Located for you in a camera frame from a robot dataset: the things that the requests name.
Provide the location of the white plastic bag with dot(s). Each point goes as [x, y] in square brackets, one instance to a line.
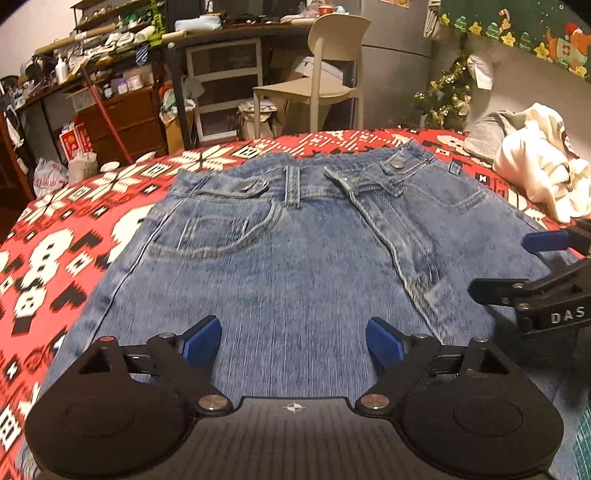
[48, 177]

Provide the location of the red cardboard box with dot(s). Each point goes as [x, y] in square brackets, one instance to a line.
[76, 141]

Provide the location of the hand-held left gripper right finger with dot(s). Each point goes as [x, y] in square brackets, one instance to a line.
[383, 341]

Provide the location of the white lotion bottle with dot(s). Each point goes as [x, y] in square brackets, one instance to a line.
[61, 71]

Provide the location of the dark wooden desk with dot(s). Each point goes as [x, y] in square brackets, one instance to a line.
[231, 33]

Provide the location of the grey refrigerator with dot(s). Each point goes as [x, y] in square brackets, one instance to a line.
[397, 69]

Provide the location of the striped hanging cloth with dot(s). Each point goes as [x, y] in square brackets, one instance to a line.
[431, 21]

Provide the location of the blue white ceramic pot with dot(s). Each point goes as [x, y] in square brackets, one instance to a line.
[109, 167]

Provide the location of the red paper cup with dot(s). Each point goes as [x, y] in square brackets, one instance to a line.
[325, 10]

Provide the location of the red patterned blanket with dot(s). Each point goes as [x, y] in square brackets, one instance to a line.
[55, 240]

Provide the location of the beige plastic chair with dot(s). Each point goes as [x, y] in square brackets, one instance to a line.
[332, 46]

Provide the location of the green cutting mat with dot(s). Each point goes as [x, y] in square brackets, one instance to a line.
[582, 443]

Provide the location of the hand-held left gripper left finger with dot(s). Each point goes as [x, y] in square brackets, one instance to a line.
[203, 339]

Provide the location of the white hanging cloth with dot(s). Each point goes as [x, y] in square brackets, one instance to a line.
[480, 71]

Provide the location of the white drawer unit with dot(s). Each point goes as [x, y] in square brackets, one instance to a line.
[221, 83]

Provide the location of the white stuffed bag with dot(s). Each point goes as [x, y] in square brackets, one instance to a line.
[83, 166]

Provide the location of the light blue denim jeans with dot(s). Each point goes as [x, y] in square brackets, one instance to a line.
[300, 258]

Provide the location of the cluttered storage shelf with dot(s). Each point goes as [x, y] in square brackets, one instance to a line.
[92, 41]

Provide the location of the cream knit sweater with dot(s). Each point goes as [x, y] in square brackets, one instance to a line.
[531, 161]

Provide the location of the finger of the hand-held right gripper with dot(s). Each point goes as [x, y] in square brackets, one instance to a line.
[547, 242]
[498, 290]

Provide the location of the small Christmas tree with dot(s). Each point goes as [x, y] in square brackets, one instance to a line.
[445, 97]

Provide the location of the grey crumpled garment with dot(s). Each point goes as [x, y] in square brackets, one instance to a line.
[489, 138]

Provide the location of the brown paper bag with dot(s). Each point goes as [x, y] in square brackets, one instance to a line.
[178, 134]

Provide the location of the green Christmas wall banner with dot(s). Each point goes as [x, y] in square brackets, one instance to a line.
[521, 27]

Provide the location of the brown wooden drawer cabinet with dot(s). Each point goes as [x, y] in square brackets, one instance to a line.
[124, 124]

